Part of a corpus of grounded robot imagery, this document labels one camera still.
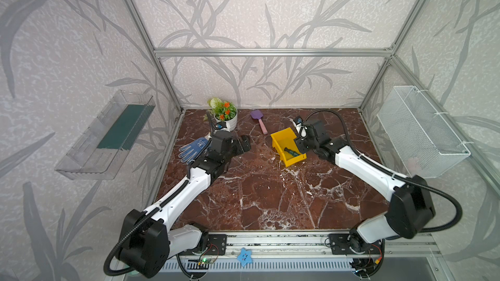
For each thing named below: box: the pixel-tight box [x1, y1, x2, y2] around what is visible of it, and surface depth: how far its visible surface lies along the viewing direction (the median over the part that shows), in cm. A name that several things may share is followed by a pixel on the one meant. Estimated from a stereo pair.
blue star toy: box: [236, 247, 253, 268], surface depth 72 cm
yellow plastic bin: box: [270, 127, 308, 168], surface depth 98 cm
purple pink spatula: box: [250, 109, 268, 135], surface depth 118 cm
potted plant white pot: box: [208, 96, 238, 132], surface depth 104 cm
